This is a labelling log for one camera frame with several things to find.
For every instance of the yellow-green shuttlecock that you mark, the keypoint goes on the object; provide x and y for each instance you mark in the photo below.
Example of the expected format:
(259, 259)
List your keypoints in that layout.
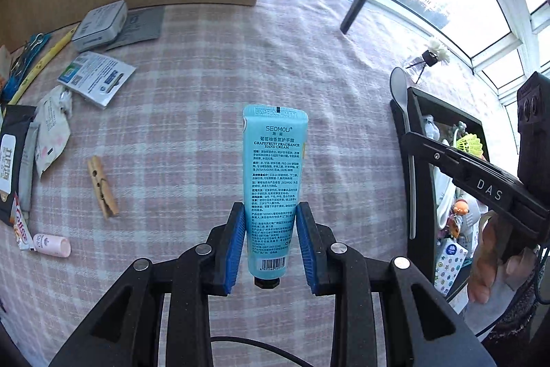
(470, 143)

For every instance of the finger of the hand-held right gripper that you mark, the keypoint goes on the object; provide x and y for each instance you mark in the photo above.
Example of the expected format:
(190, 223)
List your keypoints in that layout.
(429, 152)

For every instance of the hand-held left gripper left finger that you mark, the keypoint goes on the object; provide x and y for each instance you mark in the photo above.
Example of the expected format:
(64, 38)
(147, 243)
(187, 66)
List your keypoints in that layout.
(234, 246)

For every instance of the white spoon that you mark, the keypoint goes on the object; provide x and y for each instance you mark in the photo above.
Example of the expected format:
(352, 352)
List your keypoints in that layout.
(398, 87)

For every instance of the person's right hand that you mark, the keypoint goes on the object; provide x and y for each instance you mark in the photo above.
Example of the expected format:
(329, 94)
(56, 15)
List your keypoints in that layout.
(485, 255)

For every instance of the yellow stick packet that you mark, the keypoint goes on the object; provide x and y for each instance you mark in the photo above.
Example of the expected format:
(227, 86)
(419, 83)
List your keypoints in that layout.
(43, 61)

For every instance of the red drink sachet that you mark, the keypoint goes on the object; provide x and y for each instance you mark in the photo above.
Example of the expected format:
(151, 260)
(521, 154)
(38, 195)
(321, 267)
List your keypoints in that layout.
(21, 231)

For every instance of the white tin box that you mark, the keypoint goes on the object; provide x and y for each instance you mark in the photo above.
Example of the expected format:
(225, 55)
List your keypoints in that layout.
(101, 23)

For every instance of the grey foil packet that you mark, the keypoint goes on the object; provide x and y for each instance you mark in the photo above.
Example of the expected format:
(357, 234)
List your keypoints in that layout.
(144, 25)

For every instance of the blue wipe packet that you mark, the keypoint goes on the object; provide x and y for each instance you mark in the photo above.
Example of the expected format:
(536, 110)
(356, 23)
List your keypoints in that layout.
(10, 85)

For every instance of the grey sachet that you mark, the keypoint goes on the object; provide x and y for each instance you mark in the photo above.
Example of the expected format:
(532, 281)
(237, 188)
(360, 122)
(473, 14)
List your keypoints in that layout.
(28, 169)

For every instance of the white flower in small vase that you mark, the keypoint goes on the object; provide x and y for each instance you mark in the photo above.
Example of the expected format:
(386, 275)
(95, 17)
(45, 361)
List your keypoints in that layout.
(438, 51)

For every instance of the white floral packet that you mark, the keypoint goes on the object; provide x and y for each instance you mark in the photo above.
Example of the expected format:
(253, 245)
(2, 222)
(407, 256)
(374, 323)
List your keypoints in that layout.
(51, 135)

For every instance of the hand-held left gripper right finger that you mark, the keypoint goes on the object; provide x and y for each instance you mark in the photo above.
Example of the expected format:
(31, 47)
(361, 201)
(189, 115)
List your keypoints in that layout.
(307, 246)

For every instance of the pink plaid desktop cloth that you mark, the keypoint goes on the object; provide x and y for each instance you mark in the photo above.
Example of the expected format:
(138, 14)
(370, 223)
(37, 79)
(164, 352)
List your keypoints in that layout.
(193, 92)

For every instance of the wooden clothespin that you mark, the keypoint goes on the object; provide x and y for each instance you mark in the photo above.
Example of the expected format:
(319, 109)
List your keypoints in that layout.
(103, 190)

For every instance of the star-print tissue packet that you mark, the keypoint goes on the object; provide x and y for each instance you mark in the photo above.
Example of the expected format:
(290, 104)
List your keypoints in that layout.
(449, 268)

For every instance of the pink lip balm tube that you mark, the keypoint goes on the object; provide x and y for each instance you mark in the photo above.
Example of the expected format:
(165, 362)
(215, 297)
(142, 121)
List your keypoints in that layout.
(53, 245)

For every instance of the person's right forearm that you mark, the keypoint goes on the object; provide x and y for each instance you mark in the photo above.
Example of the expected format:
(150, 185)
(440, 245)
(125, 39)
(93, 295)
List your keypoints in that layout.
(494, 311)

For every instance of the black tray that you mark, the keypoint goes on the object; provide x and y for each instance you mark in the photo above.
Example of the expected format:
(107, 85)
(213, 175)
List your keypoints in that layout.
(423, 221)

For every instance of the white card packet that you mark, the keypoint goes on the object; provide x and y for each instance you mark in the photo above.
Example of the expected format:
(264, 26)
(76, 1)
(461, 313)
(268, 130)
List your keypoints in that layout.
(94, 74)

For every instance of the blue hand cream tube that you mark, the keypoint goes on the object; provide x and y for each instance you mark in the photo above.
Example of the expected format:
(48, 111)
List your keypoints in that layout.
(273, 178)

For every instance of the black packet with white label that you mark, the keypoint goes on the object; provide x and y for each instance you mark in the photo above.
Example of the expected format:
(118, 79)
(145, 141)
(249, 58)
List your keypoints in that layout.
(17, 122)

